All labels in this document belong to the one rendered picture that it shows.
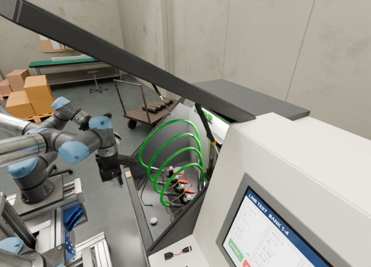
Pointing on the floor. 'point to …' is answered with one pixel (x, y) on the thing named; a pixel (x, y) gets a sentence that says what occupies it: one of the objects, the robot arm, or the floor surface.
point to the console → (292, 184)
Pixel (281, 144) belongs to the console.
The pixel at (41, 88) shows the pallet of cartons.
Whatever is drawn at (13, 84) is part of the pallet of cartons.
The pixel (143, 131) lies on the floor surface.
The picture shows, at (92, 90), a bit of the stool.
